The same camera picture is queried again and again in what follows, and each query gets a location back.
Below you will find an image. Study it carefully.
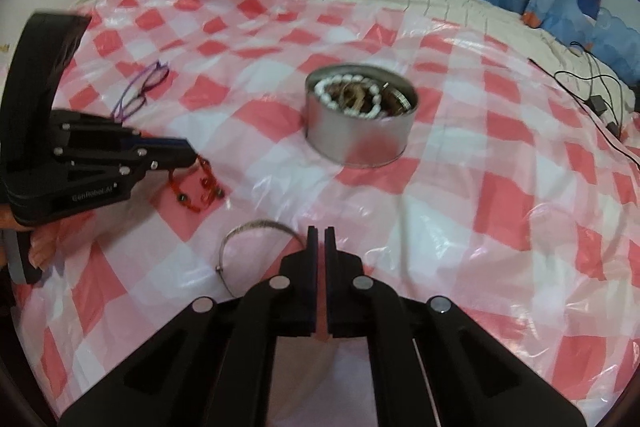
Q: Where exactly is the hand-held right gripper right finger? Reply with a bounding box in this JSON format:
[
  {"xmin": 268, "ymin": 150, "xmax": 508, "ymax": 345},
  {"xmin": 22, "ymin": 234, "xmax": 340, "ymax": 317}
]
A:
[{"xmin": 325, "ymin": 226, "xmax": 587, "ymax": 427}]

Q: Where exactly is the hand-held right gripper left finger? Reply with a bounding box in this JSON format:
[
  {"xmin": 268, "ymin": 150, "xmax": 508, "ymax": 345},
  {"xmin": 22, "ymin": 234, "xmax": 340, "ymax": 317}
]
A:
[{"xmin": 59, "ymin": 226, "xmax": 319, "ymax": 427}]

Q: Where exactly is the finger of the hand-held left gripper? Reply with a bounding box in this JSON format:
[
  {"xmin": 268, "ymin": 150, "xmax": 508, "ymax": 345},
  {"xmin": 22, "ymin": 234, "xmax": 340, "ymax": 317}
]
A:
[
  {"xmin": 55, "ymin": 146, "xmax": 202, "ymax": 184},
  {"xmin": 52, "ymin": 109, "xmax": 192, "ymax": 154}
]

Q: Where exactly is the red beaded cord bracelet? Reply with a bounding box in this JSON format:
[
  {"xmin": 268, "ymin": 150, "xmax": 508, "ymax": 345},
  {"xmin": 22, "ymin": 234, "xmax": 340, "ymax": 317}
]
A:
[{"xmin": 167, "ymin": 157, "xmax": 226, "ymax": 214}]

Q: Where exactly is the thin silver bangle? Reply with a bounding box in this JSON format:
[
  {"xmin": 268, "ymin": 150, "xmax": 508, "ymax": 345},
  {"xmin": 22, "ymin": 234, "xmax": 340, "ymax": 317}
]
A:
[{"xmin": 215, "ymin": 219, "xmax": 306, "ymax": 300}]

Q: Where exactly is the round metal tin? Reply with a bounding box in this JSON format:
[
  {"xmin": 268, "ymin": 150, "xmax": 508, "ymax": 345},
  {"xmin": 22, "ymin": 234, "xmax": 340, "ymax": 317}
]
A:
[{"xmin": 304, "ymin": 63, "xmax": 420, "ymax": 168}]

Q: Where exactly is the white pearl bracelet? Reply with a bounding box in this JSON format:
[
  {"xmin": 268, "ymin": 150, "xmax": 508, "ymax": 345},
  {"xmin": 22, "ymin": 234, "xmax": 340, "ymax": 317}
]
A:
[{"xmin": 314, "ymin": 76, "xmax": 386, "ymax": 120}]

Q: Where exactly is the dark metal bangle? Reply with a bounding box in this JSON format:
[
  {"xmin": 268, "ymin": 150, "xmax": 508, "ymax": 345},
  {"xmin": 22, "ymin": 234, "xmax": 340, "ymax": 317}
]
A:
[{"xmin": 381, "ymin": 81, "xmax": 417, "ymax": 116}]

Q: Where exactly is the red checkered plastic sheet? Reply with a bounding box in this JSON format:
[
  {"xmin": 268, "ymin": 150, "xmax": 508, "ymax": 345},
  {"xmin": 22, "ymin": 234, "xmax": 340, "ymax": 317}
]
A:
[{"xmin": 10, "ymin": 0, "xmax": 640, "ymax": 427}]

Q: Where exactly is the black charger cable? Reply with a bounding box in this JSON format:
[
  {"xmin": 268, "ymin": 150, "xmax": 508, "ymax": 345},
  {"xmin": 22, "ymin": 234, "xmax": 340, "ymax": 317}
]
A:
[{"xmin": 527, "ymin": 41, "xmax": 640, "ymax": 165}]

